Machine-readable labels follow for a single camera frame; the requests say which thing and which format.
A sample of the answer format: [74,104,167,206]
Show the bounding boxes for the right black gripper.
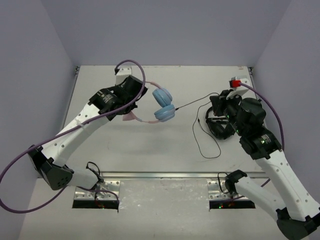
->
[210,89,247,137]

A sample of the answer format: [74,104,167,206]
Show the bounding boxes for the pink blue cat-ear headphones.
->
[122,81,176,124]

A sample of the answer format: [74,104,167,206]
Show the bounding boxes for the thin black audio cable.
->
[174,93,221,160]

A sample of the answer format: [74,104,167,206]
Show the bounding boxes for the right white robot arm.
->
[209,90,320,240]

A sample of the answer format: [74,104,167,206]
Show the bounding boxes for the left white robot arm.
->
[28,75,147,191]

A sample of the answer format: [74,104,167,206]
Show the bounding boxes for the black headphones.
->
[205,106,235,140]

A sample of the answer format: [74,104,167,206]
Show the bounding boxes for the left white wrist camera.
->
[115,66,132,85]

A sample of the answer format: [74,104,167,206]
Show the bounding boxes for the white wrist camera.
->
[115,66,132,85]
[226,76,252,100]

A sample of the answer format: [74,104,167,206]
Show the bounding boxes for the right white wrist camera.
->
[226,76,252,100]

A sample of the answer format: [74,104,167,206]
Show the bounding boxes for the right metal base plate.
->
[207,178,248,201]

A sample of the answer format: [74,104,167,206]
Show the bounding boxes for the metal base plate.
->
[207,178,248,201]
[73,179,121,201]

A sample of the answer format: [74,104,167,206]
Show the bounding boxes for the metal table rail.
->
[37,170,271,180]

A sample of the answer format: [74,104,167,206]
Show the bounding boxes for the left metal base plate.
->
[73,179,121,201]

